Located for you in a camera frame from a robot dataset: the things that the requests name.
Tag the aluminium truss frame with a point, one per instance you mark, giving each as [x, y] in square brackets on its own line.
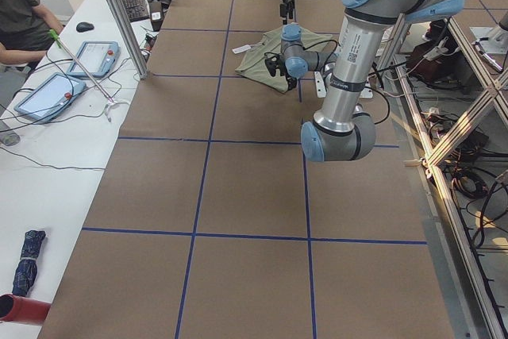
[491, 98]

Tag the green handled grabber stick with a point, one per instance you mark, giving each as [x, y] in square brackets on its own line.
[111, 101]

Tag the blue teach pendant near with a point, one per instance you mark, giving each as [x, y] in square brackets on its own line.
[51, 98]

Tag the folded dark blue umbrella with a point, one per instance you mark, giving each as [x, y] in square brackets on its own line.
[26, 270]

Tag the blue teach pendant far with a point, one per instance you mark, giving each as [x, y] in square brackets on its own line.
[98, 57]

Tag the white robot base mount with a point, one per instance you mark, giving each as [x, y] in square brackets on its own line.
[324, 82]

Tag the blue teach pendant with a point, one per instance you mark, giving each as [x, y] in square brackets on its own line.
[98, 57]
[51, 98]

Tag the black keyboard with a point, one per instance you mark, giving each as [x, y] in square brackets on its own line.
[136, 10]

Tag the seated person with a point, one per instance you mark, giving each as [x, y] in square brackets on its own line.
[25, 26]

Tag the black computer mouse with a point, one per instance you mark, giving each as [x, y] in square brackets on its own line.
[84, 26]

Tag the aluminium frame post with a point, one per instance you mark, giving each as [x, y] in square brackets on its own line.
[128, 35]

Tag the white paper price tag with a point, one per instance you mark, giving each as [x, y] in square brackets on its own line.
[243, 48]

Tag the red cylinder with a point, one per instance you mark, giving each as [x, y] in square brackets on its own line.
[23, 310]

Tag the olive green long-sleeve shirt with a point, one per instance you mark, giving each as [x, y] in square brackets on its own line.
[252, 66]

